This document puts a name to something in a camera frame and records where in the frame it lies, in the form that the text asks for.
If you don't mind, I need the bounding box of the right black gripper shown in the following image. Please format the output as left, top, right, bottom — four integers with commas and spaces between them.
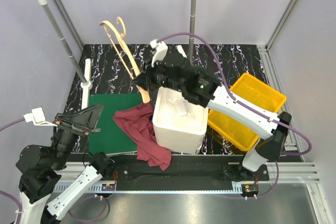
133, 57, 184, 93

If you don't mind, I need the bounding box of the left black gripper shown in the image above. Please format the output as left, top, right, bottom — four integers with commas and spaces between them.
52, 103, 106, 168

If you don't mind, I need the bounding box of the maroon tank top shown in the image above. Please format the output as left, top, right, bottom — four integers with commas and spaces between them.
113, 103, 172, 171

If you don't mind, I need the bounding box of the beige wooden clothes hanger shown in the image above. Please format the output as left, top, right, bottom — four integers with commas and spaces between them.
99, 16, 151, 104

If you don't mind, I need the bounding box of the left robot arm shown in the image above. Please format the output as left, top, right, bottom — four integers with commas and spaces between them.
15, 104, 113, 223

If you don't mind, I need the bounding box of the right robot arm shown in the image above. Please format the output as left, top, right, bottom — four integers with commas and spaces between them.
133, 55, 291, 180

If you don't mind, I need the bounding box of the green binder folder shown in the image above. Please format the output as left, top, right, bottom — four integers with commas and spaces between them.
88, 93, 142, 154

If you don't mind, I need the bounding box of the dark green mug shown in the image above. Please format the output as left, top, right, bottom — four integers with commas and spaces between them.
193, 65, 208, 75

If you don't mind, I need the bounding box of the white styrofoam box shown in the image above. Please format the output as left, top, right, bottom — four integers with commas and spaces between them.
152, 87, 208, 154

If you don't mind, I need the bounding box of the yellow plastic bin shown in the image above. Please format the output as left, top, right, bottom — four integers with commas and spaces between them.
208, 73, 287, 152

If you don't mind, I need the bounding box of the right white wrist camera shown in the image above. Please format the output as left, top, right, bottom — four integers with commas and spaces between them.
149, 39, 168, 67

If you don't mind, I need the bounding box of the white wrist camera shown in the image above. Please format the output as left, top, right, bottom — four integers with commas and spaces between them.
24, 107, 56, 126
149, 39, 168, 67

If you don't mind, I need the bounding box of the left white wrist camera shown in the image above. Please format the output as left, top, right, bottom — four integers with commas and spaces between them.
24, 107, 56, 126

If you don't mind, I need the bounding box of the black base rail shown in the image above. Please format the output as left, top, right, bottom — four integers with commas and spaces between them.
112, 154, 269, 194

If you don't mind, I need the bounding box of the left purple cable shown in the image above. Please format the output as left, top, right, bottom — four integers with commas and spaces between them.
0, 118, 27, 133

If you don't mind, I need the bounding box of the purple cable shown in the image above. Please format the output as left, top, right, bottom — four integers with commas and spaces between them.
156, 32, 313, 156
0, 118, 27, 133

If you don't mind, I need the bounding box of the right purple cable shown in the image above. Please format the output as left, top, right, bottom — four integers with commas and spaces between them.
156, 32, 313, 156

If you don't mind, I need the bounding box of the aluminium frame post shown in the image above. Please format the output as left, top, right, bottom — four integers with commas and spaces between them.
265, 0, 298, 51

